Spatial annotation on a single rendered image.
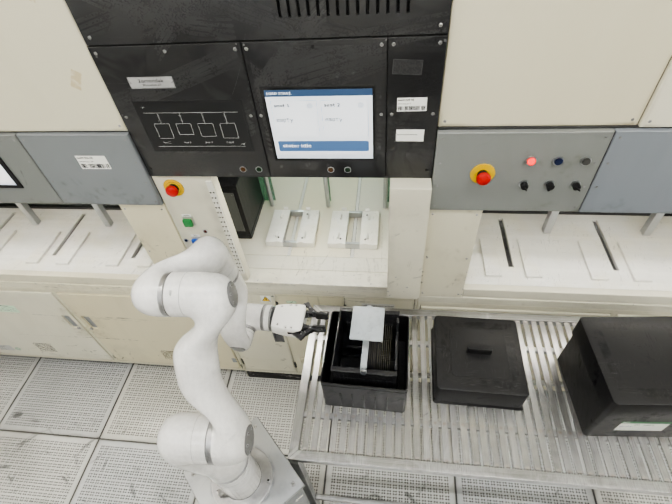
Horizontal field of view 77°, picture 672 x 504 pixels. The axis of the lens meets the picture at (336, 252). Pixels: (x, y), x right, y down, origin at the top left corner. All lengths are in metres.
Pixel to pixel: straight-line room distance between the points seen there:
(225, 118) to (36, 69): 0.50
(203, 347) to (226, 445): 0.25
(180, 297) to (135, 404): 1.79
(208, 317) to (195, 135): 0.59
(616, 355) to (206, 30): 1.42
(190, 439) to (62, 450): 1.69
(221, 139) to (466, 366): 1.06
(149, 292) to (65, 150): 0.72
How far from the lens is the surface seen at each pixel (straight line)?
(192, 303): 0.94
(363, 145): 1.23
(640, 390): 1.49
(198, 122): 1.30
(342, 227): 1.85
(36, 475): 2.81
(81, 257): 2.23
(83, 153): 1.55
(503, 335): 1.62
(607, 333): 1.56
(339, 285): 1.68
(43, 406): 2.98
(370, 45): 1.10
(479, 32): 1.12
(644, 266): 2.00
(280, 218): 1.94
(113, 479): 2.59
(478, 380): 1.52
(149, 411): 2.65
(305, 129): 1.22
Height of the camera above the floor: 2.19
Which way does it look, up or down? 47 degrees down
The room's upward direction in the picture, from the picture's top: 6 degrees counter-clockwise
